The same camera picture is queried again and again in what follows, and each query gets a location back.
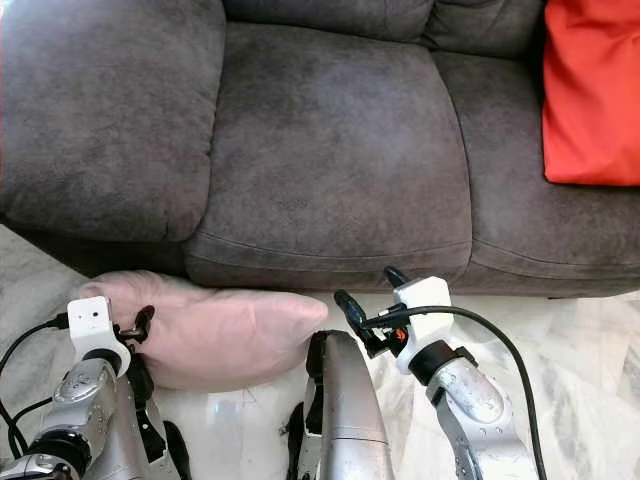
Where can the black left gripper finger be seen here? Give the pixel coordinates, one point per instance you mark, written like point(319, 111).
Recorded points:
point(147, 318)

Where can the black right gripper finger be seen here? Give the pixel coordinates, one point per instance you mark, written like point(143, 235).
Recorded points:
point(355, 312)
point(397, 278)

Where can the pink cat face pillow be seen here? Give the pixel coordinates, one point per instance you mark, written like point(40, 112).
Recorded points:
point(230, 330)

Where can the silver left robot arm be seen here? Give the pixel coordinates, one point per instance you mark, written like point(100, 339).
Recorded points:
point(90, 400)

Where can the dark grey fabric sofa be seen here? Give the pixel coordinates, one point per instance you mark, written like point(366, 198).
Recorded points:
point(330, 150)

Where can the red square pillow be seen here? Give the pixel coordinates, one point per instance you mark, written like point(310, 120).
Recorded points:
point(590, 90)

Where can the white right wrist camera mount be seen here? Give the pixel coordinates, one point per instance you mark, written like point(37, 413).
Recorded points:
point(428, 295)

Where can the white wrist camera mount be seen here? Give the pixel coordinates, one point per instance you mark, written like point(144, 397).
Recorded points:
point(428, 295)
point(90, 320)

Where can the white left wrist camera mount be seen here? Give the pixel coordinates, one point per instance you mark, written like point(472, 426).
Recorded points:
point(90, 320)

